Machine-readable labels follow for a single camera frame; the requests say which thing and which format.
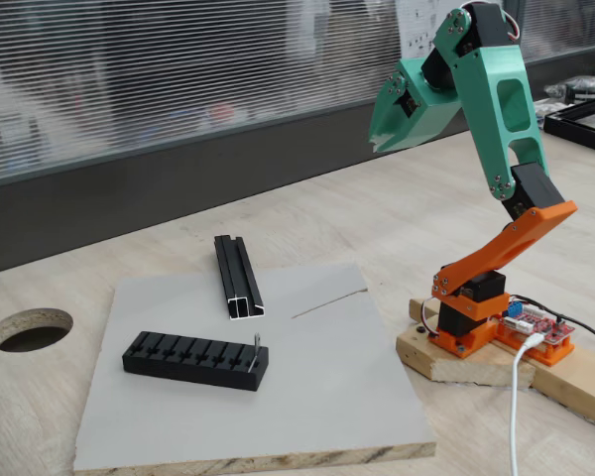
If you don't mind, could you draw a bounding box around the thin silver metal tool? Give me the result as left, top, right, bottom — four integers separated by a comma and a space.
247, 332, 263, 374

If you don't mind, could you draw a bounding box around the black slotted holder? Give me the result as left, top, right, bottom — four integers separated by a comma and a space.
122, 330, 270, 393

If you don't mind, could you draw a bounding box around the white paper poster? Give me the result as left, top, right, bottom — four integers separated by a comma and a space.
399, 0, 457, 56

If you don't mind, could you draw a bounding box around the clear bag of parts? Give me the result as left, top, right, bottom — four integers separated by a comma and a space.
544, 73, 595, 106

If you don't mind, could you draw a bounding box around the black aluminium profile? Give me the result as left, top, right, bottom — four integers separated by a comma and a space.
213, 235, 267, 322

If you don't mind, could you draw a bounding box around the red controller board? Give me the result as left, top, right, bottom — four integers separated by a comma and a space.
500, 296, 575, 346

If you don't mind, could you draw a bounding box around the grey plywood board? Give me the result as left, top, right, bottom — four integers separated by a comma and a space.
72, 262, 437, 472

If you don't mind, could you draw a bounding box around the wooden base beam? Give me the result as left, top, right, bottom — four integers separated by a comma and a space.
409, 296, 595, 433

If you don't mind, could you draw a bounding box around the wrist servo wire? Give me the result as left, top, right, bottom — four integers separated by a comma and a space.
498, 2, 523, 42

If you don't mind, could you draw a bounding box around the black rectangular frame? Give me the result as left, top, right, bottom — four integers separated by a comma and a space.
543, 93, 595, 158

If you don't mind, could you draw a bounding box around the base servo wire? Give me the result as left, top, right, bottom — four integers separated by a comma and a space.
419, 296, 445, 341

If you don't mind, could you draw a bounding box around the black power cable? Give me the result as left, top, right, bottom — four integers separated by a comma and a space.
510, 295, 595, 348

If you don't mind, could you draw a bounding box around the white USB cable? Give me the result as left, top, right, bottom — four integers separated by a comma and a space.
508, 332, 544, 476

